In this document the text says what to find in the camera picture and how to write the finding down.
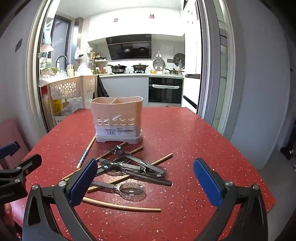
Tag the black cooking pot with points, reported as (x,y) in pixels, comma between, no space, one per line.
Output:
(140,66)

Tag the black built-in oven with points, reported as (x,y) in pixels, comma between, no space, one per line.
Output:
(164,95)

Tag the patterned wooden chopstick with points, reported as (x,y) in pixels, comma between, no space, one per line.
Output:
(84,155)

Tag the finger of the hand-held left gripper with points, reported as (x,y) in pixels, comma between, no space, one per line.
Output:
(27,163)
(9,148)

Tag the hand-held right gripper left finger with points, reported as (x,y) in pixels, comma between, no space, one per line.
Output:
(84,183)

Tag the white perforated basket cart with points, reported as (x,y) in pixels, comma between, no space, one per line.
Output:
(67,88)

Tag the pink plastic utensil holder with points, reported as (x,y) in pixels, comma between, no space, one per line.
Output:
(113,115)

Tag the yellow oil bottle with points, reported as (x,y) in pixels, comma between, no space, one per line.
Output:
(56,106)

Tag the grey kitchen counter cabinet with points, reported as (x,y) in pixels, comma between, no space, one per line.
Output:
(129,88)

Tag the red paper decoration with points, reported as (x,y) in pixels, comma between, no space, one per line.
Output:
(151,16)
(115,20)

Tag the pink stool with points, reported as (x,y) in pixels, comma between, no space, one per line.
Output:
(11,132)

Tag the black wok with lid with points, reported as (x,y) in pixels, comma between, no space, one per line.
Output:
(118,68)

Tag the white tall cabinet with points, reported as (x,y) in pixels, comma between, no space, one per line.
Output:
(192,58)

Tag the small metal saucepan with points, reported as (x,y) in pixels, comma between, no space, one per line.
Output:
(173,71)

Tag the black hanging bag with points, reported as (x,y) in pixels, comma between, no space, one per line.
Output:
(101,89)

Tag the sliding glass door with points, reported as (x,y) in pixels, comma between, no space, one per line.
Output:
(222,69)

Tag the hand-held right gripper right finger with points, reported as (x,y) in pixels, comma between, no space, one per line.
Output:
(207,183)

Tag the pile of spoons and chopsticks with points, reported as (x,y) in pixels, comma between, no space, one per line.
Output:
(165,157)

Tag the dark wall switch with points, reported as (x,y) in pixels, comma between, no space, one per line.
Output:
(18,45)

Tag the black kitchen faucet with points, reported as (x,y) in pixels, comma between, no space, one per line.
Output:
(61,56)

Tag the hanging metal strainer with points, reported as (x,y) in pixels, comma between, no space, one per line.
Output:
(159,63)

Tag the black range hood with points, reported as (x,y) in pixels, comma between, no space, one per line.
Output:
(129,49)

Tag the hanging white plastic bag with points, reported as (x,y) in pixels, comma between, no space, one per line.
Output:
(78,53)

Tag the spice rack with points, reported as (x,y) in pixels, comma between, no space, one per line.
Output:
(99,63)

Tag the beige utensil canister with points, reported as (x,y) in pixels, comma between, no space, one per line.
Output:
(70,71)

